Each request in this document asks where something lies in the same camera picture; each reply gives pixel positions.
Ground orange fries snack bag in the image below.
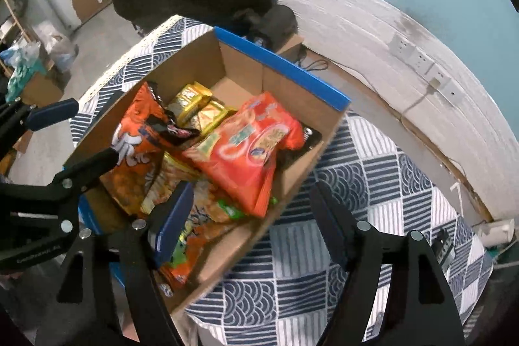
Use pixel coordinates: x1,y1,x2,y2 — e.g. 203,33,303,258
141,153,200,215

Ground silver black snack pack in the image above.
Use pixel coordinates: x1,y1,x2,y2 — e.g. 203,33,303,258
276,124,322,170

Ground grey plug with cable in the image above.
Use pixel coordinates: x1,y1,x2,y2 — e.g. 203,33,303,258
398,77,441,120

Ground blue cardboard box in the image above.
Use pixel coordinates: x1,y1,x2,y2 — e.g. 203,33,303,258
62,25,352,315

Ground red snack bag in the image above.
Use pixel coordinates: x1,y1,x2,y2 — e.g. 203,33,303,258
183,91,304,217

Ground long yellow cracker pack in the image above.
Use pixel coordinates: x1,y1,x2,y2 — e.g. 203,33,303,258
167,82,213,126

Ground orange green snack bag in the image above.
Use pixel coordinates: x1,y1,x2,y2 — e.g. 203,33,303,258
159,179,241,289

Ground navy white patterned tablecloth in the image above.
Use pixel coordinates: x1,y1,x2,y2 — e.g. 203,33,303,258
68,15,495,346

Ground large orange snack bag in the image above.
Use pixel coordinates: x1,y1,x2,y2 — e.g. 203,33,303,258
100,82,200,215

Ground black bag on floor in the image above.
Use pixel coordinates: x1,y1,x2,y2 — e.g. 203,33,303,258
232,4,297,52

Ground white wall socket strip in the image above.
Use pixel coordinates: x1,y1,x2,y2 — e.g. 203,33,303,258
389,32,465,106

